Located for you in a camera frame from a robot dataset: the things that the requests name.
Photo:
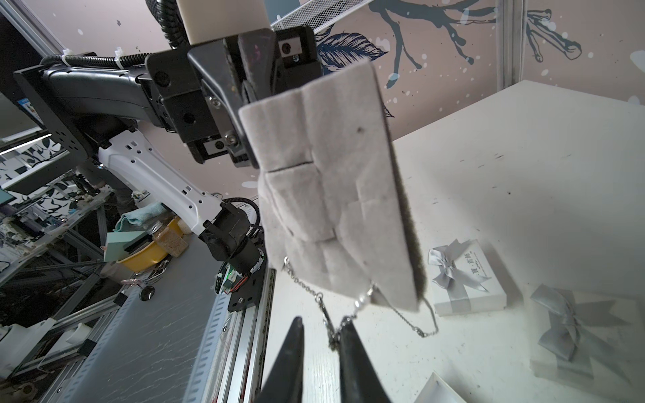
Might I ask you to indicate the aluminium mounting rail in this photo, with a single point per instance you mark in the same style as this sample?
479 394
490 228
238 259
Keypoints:
231 358

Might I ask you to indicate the grey velvet jewelry insert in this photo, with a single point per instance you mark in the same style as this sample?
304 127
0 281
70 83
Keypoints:
331 197

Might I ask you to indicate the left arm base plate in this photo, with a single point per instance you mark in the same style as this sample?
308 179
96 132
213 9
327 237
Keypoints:
243 290

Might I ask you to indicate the white mesh wall shelf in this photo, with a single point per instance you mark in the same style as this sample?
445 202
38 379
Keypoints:
319 14

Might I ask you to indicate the white jewelry box lid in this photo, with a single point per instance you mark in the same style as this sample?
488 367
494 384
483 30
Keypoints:
436 390

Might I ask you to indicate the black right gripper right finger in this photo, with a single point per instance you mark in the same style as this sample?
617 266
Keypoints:
358 379

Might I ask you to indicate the white gift box middle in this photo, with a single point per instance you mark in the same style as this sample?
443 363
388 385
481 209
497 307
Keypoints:
591 342

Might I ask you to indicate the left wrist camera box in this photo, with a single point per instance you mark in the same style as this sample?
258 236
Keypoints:
207 20

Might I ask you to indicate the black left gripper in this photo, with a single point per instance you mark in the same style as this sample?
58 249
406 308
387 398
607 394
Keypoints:
204 86

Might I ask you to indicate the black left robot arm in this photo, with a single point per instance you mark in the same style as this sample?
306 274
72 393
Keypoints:
92 106

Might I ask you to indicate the white gift box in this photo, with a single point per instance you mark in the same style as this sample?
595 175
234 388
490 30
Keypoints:
591 342
463 281

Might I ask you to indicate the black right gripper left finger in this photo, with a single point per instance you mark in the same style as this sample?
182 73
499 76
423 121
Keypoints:
285 381

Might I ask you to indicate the white gift box left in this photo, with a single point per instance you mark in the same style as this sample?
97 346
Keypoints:
463 281

